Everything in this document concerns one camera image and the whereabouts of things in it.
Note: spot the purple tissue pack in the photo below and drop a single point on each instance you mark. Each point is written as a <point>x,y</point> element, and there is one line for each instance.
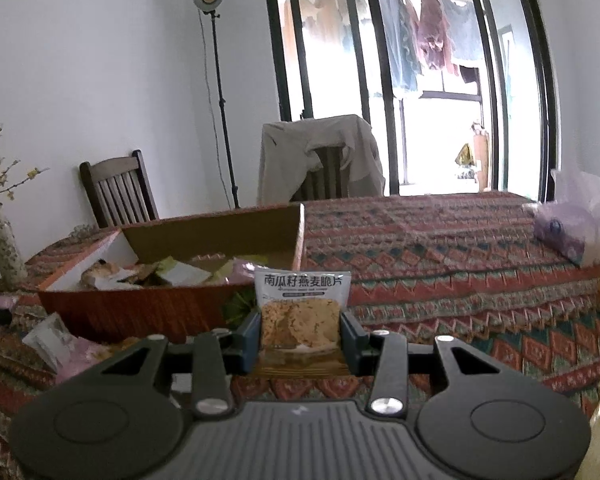
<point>565,230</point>

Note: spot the pink snack packet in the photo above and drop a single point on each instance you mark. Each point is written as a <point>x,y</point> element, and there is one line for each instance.
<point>2,302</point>
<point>82,360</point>

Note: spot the dark wooden chair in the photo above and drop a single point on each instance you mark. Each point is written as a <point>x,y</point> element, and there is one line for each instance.
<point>117,190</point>

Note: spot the small black hanging garment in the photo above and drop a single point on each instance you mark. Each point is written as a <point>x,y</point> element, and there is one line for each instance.
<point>469,75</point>

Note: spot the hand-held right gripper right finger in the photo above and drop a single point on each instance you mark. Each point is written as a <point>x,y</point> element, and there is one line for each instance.
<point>349,345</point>

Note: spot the light blue hanging shirt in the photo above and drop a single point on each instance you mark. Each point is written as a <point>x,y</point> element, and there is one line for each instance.
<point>462,30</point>

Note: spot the orange balcony item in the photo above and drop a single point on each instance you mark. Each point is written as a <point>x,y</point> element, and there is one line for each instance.
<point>481,160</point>

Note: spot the maroon hanging garment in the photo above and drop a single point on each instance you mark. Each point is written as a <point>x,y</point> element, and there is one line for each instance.
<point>432,25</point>

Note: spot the beige jacket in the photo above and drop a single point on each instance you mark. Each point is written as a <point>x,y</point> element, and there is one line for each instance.
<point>285,160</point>

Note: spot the oat crisp snack packet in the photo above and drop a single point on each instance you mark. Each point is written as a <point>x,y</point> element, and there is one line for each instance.
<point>300,320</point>

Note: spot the black light stand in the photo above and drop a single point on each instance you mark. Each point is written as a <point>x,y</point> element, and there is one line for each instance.
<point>220,90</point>

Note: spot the black sliding door frame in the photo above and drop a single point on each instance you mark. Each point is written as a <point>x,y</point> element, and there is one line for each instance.
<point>367,85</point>

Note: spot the beige hanging garment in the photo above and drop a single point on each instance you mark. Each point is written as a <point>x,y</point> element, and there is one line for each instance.
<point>320,5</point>

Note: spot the white floral vase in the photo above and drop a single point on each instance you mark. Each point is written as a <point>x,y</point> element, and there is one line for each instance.
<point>7,255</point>

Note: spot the red cardboard box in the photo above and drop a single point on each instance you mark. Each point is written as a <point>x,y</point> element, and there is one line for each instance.
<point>130,310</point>

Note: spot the blue denim hanging garment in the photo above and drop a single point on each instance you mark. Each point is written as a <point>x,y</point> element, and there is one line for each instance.
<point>397,40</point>

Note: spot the white snack packet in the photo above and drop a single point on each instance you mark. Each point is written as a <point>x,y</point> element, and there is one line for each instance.
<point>47,340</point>

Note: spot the wooden chair under jacket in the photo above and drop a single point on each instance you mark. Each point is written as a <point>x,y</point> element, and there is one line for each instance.
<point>325,175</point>

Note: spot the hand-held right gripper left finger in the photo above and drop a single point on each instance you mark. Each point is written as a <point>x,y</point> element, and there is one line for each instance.
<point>250,340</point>

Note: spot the yellow balcony item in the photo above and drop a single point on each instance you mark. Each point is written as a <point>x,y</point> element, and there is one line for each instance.
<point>465,156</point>

